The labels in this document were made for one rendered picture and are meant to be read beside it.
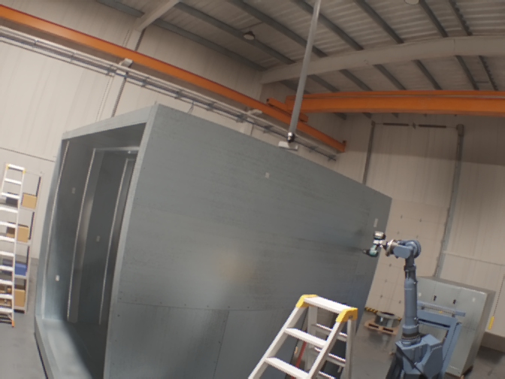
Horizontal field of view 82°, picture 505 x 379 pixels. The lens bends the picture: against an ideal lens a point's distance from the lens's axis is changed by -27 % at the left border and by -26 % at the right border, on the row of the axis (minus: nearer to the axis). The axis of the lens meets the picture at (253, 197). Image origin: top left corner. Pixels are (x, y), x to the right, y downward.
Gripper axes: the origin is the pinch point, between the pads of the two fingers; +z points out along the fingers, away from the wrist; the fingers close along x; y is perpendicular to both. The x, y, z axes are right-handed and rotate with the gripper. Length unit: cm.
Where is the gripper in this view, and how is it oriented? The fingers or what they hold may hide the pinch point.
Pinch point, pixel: (376, 243)
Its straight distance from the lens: 339.7
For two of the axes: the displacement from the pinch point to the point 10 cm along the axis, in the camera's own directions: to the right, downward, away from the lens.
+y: 4.8, -8.3, 2.7
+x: -6.1, -5.4, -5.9
